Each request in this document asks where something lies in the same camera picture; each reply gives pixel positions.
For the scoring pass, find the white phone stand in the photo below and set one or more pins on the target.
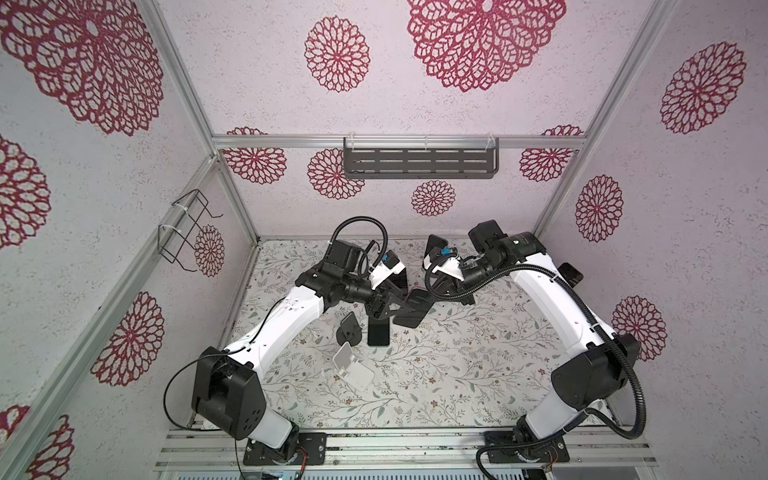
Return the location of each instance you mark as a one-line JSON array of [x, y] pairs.
[[349, 368]]

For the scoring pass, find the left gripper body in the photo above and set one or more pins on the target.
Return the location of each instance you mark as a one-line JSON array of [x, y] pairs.
[[372, 306]]

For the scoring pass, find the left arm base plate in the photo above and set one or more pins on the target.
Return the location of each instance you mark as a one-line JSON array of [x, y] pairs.
[[302, 448]]

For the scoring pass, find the grey slotted wall shelf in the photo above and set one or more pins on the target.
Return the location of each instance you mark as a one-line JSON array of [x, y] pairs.
[[425, 163]]

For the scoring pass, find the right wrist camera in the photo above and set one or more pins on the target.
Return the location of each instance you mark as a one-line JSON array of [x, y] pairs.
[[444, 261]]

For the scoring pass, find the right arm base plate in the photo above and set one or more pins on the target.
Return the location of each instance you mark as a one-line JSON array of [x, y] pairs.
[[512, 447]]

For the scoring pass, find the black wire wall rack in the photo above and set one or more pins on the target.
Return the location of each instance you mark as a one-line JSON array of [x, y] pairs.
[[192, 242]]

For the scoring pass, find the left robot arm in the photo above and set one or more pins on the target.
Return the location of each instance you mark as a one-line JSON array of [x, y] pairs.
[[227, 388]]

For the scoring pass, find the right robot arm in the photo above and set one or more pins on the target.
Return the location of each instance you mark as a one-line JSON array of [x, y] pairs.
[[599, 362]]

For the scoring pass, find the dark grey round stand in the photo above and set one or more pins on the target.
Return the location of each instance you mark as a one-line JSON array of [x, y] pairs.
[[349, 331]]

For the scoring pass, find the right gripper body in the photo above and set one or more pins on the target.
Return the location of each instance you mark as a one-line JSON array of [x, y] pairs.
[[461, 293]]

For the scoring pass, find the phone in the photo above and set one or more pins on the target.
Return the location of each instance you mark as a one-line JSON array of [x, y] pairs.
[[435, 242], [378, 333], [418, 304], [570, 274]]

